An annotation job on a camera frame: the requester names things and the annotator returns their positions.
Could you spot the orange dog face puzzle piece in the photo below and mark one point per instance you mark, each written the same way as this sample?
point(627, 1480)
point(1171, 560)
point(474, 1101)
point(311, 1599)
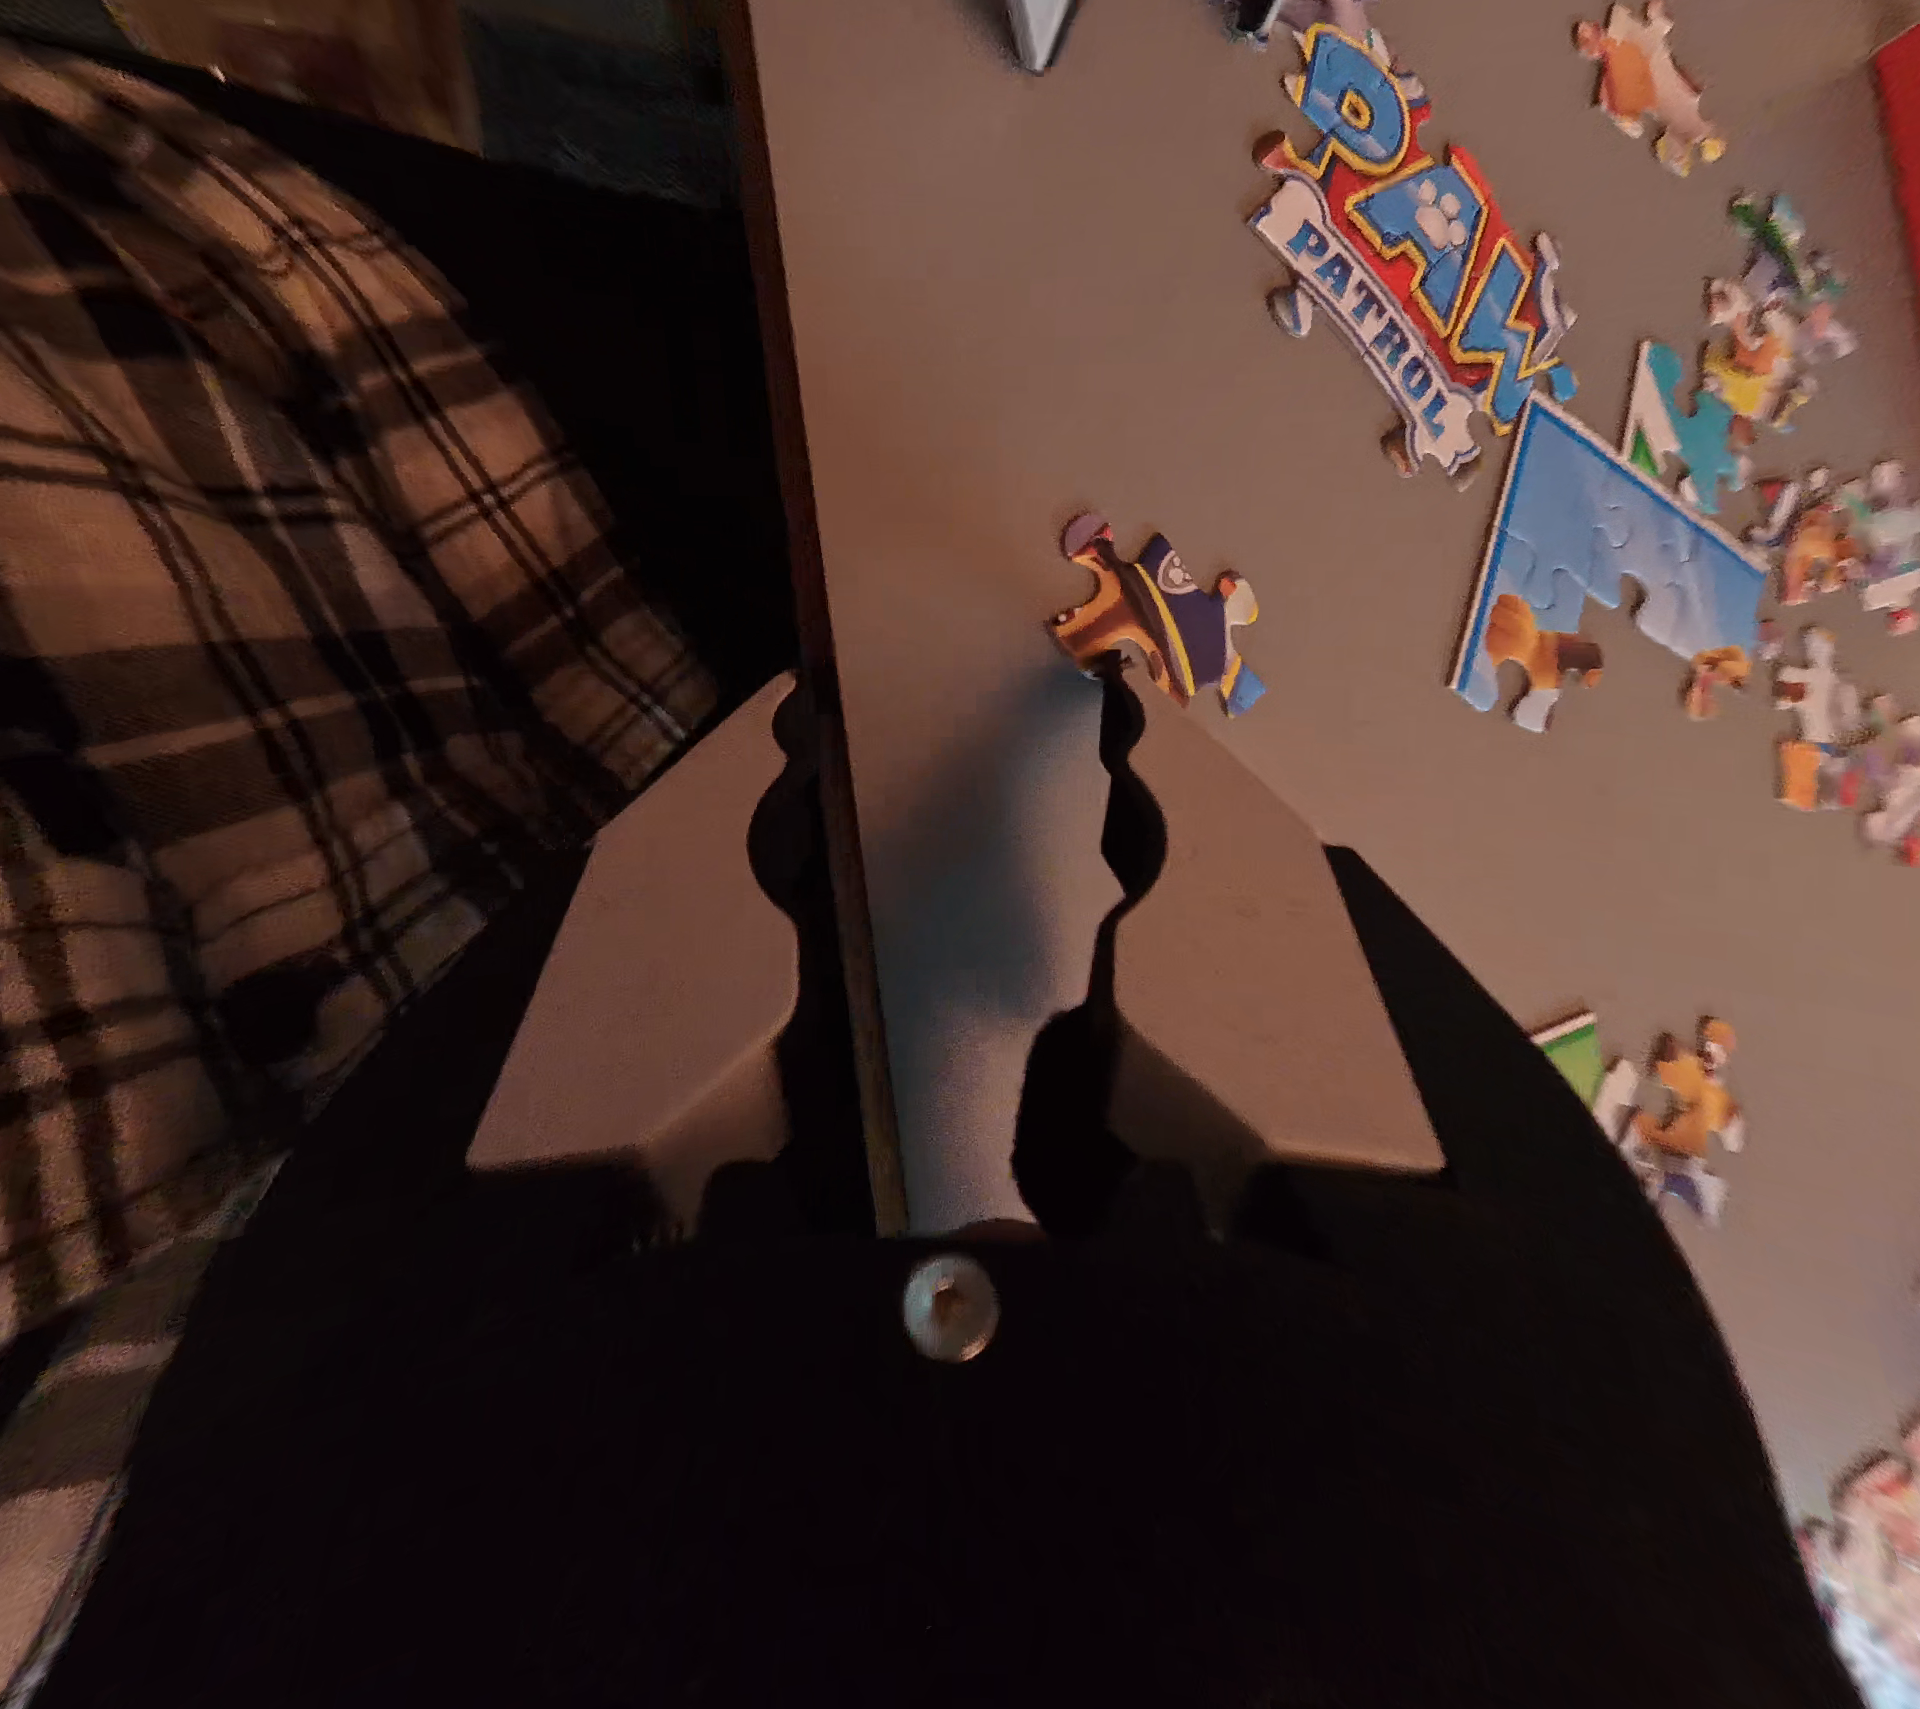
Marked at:
point(1815, 548)

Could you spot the assembled light blue puzzle section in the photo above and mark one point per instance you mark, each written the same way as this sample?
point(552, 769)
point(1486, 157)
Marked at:
point(1591, 525)

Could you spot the white orange red puzzle piece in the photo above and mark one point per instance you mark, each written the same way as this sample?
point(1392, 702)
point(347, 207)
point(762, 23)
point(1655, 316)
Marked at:
point(1815, 705)

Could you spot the navy orange puzzle piece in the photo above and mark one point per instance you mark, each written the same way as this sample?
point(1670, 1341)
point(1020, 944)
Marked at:
point(1154, 615)

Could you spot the plaid shirt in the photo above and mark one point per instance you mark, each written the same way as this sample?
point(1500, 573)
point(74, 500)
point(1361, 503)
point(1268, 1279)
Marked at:
point(300, 539)

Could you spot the orange fur puzzle piece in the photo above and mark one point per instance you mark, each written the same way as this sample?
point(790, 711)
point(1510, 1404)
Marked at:
point(1643, 83)

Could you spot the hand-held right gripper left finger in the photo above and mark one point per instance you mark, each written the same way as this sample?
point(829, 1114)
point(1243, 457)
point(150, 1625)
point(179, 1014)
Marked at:
point(645, 1006)

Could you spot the navy white puzzle piece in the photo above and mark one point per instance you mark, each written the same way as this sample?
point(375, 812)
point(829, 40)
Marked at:
point(1689, 1185)

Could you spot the green purple puzzle piece pair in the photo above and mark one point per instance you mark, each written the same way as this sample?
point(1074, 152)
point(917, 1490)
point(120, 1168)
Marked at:
point(1778, 239)

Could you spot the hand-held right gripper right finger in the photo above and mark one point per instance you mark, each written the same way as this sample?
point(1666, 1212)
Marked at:
point(1274, 1006)

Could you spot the teal green corner puzzle piece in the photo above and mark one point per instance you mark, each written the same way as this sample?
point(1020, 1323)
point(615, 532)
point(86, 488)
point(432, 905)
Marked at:
point(1694, 436)

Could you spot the white teal purple puzzle piece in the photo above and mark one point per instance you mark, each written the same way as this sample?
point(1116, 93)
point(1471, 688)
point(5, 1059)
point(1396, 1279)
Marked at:
point(1891, 539)

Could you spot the assembled logo puzzle section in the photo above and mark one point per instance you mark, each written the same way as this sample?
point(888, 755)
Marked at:
point(1425, 225)

